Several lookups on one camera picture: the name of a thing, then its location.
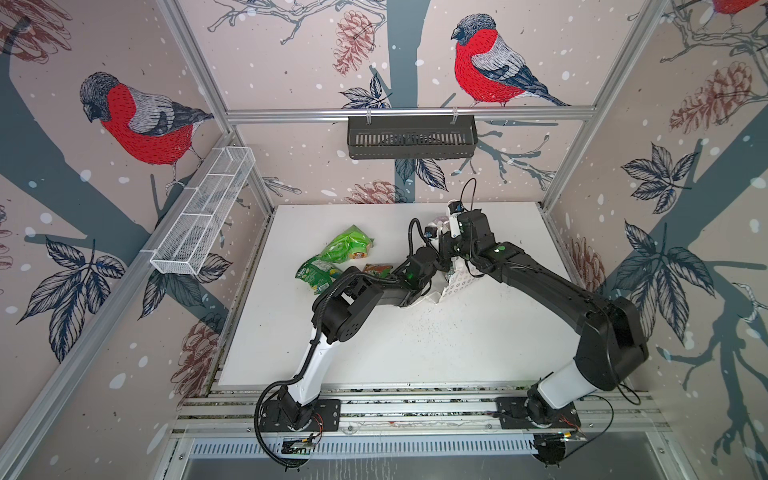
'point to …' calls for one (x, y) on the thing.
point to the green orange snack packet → (319, 274)
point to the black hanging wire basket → (412, 139)
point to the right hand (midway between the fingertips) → (441, 238)
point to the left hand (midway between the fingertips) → (450, 244)
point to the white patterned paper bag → (457, 277)
